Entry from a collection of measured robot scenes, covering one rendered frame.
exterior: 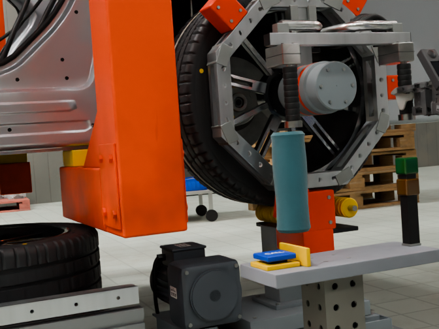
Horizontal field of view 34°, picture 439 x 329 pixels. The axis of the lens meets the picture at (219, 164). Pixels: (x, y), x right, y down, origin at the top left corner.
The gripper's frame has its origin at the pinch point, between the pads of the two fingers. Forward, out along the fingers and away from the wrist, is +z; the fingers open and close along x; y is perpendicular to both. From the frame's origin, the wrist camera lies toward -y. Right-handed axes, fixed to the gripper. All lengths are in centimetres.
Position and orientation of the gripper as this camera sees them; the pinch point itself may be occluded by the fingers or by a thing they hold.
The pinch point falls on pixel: (400, 89)
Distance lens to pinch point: 195.8
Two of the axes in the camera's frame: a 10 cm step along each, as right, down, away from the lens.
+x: 9.1, -0.8, 4.0
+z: -4.0, 0.0, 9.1
